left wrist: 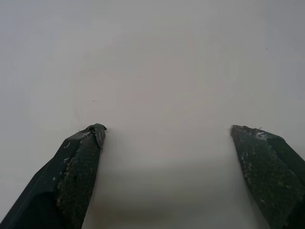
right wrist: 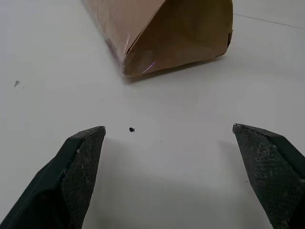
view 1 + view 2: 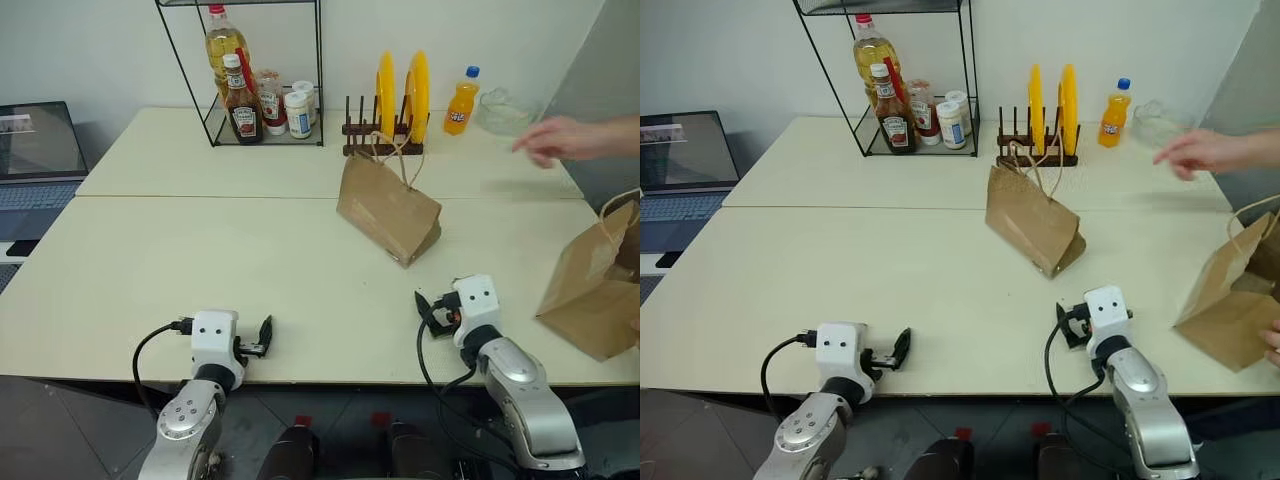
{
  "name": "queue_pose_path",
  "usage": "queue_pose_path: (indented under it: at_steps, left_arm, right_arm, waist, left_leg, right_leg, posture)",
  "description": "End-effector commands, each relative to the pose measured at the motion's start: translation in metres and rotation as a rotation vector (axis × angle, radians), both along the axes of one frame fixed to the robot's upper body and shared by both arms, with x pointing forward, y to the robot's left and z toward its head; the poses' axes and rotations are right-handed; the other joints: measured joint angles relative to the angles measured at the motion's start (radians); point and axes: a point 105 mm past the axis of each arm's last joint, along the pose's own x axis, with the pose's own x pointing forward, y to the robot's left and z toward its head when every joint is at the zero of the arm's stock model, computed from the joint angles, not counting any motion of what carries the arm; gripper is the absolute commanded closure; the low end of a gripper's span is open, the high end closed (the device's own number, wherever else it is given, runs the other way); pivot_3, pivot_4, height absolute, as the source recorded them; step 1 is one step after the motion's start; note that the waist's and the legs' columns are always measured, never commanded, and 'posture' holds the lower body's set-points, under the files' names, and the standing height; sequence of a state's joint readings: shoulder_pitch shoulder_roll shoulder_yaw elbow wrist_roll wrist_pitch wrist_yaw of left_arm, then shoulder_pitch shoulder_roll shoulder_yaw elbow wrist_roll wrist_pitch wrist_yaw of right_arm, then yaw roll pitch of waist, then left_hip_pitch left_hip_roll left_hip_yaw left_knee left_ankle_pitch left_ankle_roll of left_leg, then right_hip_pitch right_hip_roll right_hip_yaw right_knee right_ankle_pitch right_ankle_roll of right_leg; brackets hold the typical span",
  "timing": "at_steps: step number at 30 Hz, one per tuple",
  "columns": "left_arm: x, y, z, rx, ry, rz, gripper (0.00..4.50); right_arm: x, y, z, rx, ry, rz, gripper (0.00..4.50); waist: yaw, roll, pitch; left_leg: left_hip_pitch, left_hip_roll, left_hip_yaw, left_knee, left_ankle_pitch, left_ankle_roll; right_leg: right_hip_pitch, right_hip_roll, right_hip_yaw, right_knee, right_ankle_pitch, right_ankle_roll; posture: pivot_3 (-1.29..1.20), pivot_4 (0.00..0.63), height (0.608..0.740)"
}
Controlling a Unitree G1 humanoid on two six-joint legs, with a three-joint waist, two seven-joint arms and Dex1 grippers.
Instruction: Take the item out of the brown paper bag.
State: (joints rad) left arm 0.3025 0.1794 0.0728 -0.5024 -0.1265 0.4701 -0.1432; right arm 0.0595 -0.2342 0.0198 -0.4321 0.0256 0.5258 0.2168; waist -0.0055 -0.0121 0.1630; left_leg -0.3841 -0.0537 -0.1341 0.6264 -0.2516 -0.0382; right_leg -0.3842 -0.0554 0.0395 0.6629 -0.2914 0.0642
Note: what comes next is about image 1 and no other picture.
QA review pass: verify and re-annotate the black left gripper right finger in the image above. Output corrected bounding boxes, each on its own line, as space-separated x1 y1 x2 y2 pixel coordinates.
229 125 305 229

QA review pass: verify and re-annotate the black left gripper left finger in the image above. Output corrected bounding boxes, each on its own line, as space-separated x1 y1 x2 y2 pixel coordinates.
0 123 107 229

